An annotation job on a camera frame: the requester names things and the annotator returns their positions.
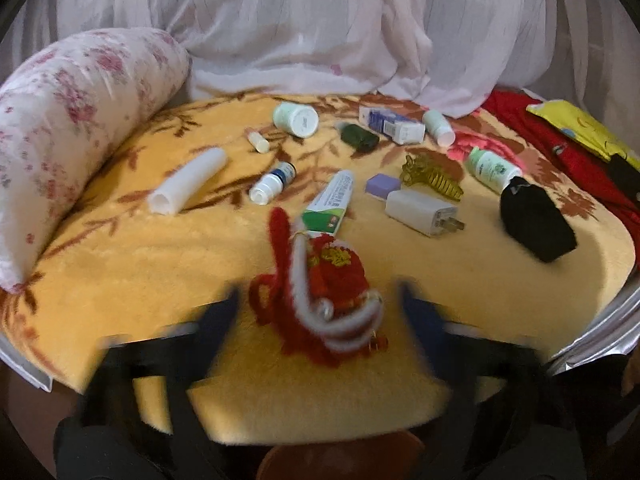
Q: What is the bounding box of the purple square case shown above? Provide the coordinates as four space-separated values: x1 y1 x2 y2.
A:
364 174 401 200

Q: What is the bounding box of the small beige lip balm tube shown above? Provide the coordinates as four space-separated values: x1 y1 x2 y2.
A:
246 130 270 154

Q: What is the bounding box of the dark green small bottle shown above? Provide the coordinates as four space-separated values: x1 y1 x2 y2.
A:
337 122 380 154

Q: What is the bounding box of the orange trash bin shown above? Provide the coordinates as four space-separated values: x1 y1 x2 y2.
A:
256 431 424 480

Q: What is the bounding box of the white USB charger plug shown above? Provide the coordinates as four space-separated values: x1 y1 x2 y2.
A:
385 188 465 236

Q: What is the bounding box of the red plush ornament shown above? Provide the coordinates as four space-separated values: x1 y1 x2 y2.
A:
248 208 388 367

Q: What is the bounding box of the black cloth pouch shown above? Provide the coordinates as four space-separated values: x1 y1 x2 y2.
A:
500 177 577 263

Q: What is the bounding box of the white paper roll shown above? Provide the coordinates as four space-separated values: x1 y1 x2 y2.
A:
148 148 228 216

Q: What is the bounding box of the white green label bottle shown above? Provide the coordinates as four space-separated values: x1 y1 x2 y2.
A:
464 148 523 194

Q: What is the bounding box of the gold hair claw clip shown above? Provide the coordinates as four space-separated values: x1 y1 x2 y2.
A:
400 155 464 202

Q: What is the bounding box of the white bottle blue cap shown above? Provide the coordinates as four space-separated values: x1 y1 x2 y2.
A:
248 162 297 206

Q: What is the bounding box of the green white ointment tube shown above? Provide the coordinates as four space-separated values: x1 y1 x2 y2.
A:
302 170 355 236

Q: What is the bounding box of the yellow floral plush blanket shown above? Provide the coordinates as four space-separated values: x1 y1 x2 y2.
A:
1 94 636 444

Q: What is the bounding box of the white slim bottle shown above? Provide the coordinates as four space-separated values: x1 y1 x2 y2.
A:
422 110 456 148

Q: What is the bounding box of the blue white medicine box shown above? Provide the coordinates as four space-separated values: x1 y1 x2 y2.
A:
358 106 425 145

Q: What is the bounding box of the red blanket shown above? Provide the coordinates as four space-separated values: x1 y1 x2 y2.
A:
483 90 639 256

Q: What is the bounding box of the yellow patterned cloth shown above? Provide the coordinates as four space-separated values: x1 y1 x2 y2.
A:
526 100 639 170

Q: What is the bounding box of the white round jar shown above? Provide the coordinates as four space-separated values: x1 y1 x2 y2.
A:
272 102 320 139

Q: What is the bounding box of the floral pink white pillow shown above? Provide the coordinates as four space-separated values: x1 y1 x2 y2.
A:
1 27 190 292

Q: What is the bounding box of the sheer white curtain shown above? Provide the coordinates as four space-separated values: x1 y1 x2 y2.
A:
1 0 639 141

